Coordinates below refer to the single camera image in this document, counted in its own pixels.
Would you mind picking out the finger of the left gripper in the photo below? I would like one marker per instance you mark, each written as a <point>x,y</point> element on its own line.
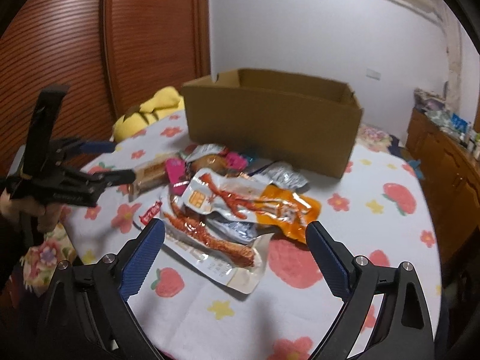
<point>93,147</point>
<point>96,183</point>

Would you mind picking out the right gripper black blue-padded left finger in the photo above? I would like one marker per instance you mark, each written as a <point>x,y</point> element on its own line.
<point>86,312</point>

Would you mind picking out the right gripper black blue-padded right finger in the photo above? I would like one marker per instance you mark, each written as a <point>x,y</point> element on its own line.
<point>403,326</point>

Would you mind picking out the orange silver snack pouch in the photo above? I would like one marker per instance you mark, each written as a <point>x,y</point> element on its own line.
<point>241,199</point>

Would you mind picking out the person's left hand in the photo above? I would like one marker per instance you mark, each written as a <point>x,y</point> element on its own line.
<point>47,215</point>

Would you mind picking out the clear wrapped bread snack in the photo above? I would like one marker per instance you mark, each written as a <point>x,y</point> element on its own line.
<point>148,176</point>

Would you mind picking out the floral quilt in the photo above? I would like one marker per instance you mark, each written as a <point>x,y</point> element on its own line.
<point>40,262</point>

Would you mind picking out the pink snack wrapper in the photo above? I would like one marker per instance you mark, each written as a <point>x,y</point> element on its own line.
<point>178,175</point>

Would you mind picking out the yellow plush toy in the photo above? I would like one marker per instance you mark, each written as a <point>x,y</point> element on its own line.
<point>164,102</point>

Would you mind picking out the brown louvered wardrobe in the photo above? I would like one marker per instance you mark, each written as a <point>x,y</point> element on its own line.
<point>113,54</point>

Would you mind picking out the white spicy stick snack pack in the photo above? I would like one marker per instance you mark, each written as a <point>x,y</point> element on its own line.
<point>239,267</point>

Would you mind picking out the wooden dresser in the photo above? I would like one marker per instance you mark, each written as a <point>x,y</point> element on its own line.
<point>450,185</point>

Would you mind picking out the silver foil snack packet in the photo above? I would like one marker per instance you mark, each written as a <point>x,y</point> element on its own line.
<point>284,176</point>

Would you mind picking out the brown cardboard box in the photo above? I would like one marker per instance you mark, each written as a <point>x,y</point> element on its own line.
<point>307,121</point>

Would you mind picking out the clutter on dresser top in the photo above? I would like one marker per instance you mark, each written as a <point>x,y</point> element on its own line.
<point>434,107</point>

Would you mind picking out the white wall socket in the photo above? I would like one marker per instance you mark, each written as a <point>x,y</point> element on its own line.
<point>372,74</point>

